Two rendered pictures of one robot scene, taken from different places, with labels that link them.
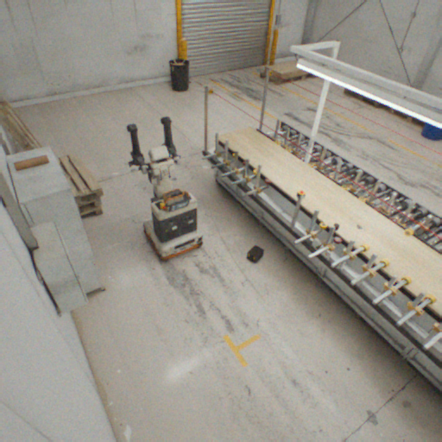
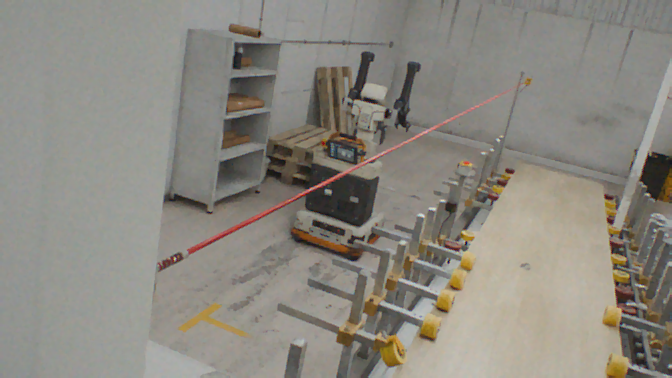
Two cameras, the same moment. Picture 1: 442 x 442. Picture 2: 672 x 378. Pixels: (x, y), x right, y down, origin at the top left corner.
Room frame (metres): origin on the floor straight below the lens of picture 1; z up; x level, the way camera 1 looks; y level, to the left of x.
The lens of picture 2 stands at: (0.24, -3.28, 1.98)
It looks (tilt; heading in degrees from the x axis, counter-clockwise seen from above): 17 degrees down; 54
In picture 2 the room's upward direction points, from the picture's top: 11 degrees clockwise
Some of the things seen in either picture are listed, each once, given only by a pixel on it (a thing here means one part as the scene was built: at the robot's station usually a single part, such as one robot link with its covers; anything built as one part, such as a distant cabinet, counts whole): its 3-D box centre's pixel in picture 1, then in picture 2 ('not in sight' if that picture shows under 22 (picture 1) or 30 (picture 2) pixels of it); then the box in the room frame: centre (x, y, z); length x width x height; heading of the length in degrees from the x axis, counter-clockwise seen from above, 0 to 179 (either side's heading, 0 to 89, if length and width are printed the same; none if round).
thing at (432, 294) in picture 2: (391, 290); (388, 278); (1.80, -1.62, 0.95); 0.50 x 0.04 x 0.04; 125
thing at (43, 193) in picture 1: (59, 229); (227, 119); (2.55, 1.79, 0.78); 0.90 x 0.45 x 1.55; 35
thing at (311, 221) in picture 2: (184, 243); (328, 227); (2.95, 0.44, 0.23); 0.41 x 0.02 x 0.08; 124
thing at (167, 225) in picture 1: (173, 213); (345, 180); (3.14, 0.59, 0.59); 0.55 x 0.34 x 0.83; 124
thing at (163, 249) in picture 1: (172, 233); (340, 224); (3.21, 0.64, 0.16); 0.67 x 0.64 x 0.25; 34
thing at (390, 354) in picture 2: not in sight; (393, 353); (1.49, -2.05, 0.93); 0.09 x 0.08 x 0.09; 125
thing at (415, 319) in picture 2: (415, 311); (368, 301); (1.60, -1.76, 0.95); 0.50 x 0.04 x 0.04; 125
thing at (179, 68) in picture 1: (179, 75); (646, 175); (9.17, 1.28, 0.36); 0.59 x 0.58 x 0.73; 35
